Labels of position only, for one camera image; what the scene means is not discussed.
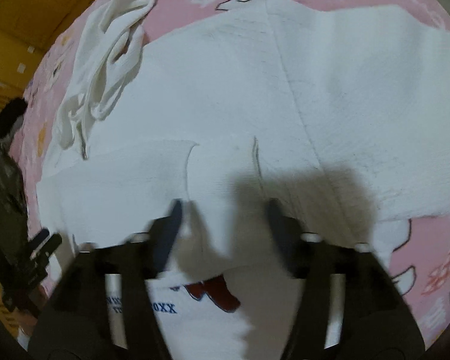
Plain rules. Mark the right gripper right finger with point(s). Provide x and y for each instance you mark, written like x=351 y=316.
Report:
x=349 y=307

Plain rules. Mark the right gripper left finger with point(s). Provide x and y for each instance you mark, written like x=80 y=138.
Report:
x=101 y=308

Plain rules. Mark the white zip hoodie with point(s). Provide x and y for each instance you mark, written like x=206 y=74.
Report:
x=343 y=116

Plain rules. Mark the dark olive jacket pile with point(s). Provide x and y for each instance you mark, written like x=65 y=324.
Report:
x=13 y=208

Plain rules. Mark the pink patterned bed blanket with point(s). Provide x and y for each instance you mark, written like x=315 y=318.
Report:
x=425 y=243

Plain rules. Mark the black garment on headboard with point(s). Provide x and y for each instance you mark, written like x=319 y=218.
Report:
x=12 y=111

